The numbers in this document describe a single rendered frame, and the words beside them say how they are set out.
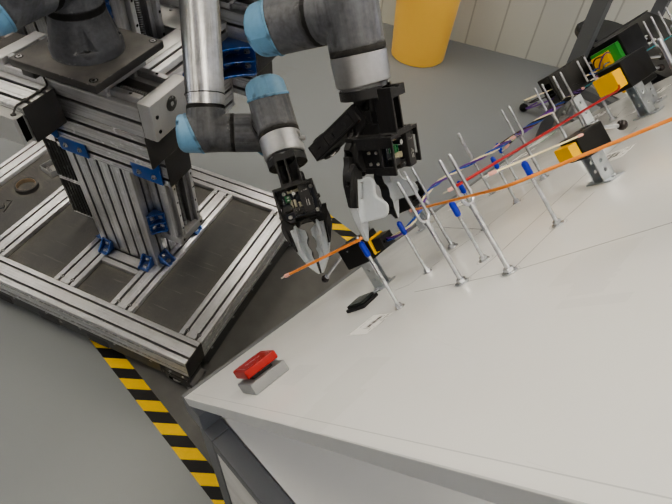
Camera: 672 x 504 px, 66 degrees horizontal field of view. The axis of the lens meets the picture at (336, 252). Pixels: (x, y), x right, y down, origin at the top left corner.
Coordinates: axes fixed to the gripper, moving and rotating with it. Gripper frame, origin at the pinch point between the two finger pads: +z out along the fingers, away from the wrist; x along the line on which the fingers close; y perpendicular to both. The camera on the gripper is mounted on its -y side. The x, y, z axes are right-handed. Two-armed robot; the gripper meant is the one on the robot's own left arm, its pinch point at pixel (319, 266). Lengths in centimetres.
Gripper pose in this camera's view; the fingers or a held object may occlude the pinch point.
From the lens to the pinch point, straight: 91.1
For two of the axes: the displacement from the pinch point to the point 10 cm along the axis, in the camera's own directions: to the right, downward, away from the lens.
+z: 2.9, 9.5, -1.4
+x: 9.6, -2.9, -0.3
